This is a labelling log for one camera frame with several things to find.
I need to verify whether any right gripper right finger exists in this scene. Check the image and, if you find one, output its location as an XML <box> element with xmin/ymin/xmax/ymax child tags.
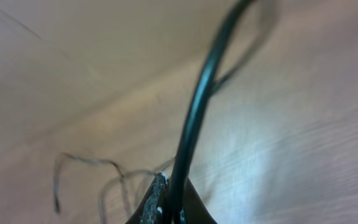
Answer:
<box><xmin>180</xmin><ymin>180</ymin><xmax>217</xmax><ymax>224</ymax></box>

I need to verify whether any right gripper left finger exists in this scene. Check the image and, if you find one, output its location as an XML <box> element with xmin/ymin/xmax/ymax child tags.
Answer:
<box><xmin>126</xmin><ymin>172</ymin><xmax>168</xmax><ymax>224</ymax></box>

